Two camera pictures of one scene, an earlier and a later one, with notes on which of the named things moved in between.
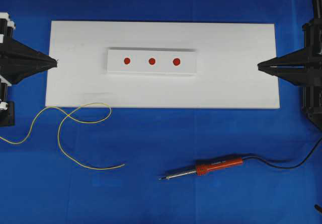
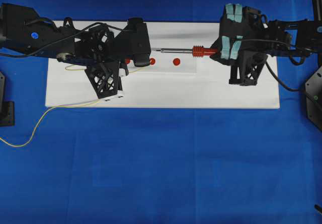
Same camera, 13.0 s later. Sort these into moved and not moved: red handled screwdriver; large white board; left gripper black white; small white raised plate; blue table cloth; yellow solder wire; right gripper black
Moved: right gripper black; red handled screwdriver; yellow solder wire; left gripper black white
Not moved: blue table cloth; small white raised plate; large white board
